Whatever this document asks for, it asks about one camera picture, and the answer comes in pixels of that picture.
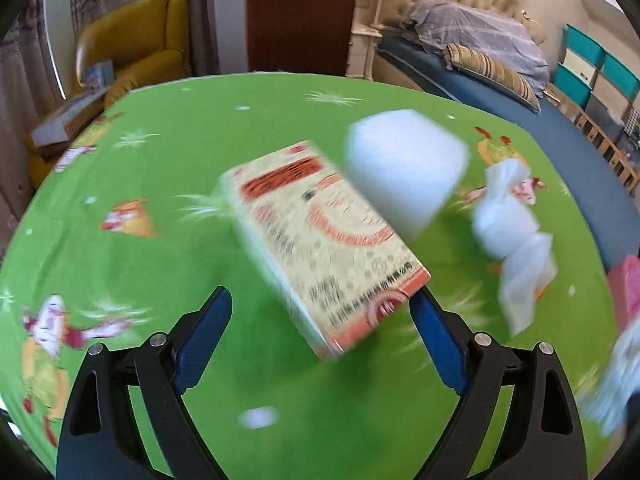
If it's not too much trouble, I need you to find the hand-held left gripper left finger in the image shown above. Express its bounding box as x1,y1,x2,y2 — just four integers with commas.
56,286,233,480

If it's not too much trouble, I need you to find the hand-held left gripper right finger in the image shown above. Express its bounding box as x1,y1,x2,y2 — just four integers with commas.
409,287,588,480

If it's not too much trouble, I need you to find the printed cardboard box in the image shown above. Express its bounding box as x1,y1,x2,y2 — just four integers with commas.
220,141,432,363

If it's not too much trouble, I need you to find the pink plastic bag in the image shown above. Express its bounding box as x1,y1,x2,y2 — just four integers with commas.
607,255,640,333

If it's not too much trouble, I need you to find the green printed tablecloth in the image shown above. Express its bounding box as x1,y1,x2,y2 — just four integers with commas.
0,72,626,480

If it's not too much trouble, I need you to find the small white foam scrap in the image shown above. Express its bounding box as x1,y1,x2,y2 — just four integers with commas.
239,407,279,430

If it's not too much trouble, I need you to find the crumpled white foam wrap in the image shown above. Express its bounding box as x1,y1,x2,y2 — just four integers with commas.
472,160,558,339

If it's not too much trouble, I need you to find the white foam block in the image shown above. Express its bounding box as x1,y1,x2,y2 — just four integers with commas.
346,109,472,240

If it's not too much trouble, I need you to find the bed with blue sheet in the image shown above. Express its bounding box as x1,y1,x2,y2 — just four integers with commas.
375,37,640,272

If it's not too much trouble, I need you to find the flat cardboard box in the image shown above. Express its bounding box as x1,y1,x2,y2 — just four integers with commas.
31,89,108,147

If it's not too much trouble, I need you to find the striped pillow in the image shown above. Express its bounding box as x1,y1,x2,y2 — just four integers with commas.
445,43,542,114

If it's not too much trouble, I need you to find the small blue book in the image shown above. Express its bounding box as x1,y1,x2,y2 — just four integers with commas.
82,60,116,89

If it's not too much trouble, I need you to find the cream nightstand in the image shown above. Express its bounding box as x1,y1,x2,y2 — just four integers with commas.
347,24,382,81

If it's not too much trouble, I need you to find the yellow armchair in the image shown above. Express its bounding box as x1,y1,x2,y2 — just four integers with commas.
25,0,193,186

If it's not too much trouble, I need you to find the grey-blue duvet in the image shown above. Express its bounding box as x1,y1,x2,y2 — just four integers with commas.
405,0,550,97

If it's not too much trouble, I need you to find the stack of storage boxes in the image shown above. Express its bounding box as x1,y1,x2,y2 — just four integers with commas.
552,24,640,153

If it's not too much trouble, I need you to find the brown wooden panel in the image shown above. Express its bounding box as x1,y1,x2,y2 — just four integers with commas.
246,0,362,77

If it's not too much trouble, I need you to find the wooden crib rail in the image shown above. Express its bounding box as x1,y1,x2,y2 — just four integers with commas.
545,82,640,197

